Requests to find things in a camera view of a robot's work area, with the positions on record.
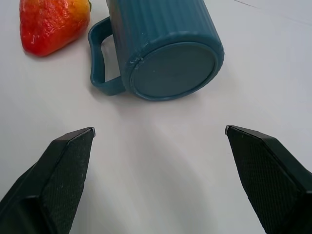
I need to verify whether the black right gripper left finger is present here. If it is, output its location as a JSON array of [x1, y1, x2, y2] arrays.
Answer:
[[0, 127, 96, 234]]

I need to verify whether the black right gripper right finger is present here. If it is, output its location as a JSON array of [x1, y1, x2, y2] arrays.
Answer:
[[224, 125, 312, 234]]

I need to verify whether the red toy strawberry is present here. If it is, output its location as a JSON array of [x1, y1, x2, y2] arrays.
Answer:
[[19, 0, 93, 58]]

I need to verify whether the teal ribbed plastic mug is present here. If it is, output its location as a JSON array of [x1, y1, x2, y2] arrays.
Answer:
[[87, 0, 226, 101]]

